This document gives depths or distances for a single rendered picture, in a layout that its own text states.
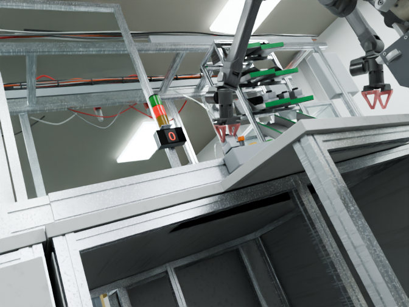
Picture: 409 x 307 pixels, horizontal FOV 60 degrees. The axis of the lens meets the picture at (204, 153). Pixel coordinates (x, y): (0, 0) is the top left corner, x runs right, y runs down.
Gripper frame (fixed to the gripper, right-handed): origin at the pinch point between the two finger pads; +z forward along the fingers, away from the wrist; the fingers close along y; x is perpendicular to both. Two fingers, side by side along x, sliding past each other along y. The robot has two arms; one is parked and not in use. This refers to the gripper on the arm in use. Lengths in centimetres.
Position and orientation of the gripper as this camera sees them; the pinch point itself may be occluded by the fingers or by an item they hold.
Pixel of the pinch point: (227, 139)
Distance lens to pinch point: 144.3
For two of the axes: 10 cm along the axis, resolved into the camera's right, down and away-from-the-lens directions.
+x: 5.3, 1.5, -8.4
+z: 0.6, 9.8, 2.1
